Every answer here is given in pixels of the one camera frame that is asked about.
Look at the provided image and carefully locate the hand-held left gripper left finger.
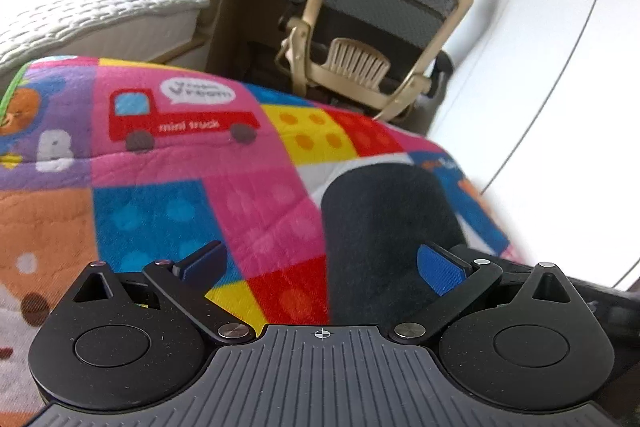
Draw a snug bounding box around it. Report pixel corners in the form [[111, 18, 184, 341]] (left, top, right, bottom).
[[74, 240, 254, 344]]

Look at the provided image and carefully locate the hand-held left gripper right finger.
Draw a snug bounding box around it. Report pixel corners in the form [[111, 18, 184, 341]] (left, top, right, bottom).
[[392, 243, 572, 344]]

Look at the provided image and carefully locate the black garment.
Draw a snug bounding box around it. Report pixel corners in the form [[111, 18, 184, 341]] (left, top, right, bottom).
[[320, 162, 531, 326]]

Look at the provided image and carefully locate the colourful printed blanket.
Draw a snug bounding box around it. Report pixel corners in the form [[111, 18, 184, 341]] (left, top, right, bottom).
[[0, 56, 527, 427]]

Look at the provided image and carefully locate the beige mesh office chair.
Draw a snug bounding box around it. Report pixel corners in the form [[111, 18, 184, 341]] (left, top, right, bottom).
[[274, 0, 476, 124]]

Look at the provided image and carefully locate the bed with white quilted cover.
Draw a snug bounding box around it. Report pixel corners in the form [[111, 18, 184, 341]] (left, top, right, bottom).
[[0, 0, 212, 78]]

